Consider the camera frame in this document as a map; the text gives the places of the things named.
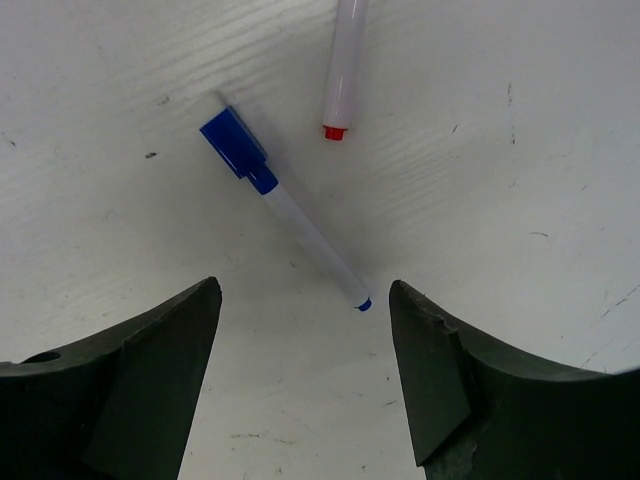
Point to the white pen red end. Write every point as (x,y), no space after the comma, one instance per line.
(340,97)

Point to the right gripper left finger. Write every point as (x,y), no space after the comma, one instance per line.
(118,404)

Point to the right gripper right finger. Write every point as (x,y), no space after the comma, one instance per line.
(479,408)

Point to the white pen blue end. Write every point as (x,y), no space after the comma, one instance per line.
(228,134)

